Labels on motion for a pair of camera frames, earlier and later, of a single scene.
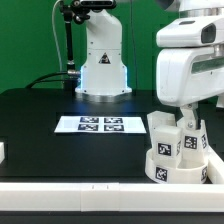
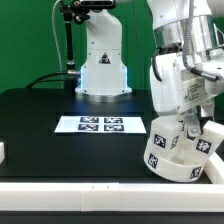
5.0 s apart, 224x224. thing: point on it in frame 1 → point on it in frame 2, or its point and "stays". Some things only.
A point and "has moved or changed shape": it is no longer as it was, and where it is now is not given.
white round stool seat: (187, 171) has moved or changed shape
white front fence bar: (111, 197) stays
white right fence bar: (215, 167) stays
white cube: (161, 118) → (186, 150)
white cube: (166, 144) has moved or changed shape
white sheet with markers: (100, 124) stays
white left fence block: (2, 152) stays
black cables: (40, 79) stays
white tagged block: (194, 146) → (211, 136)
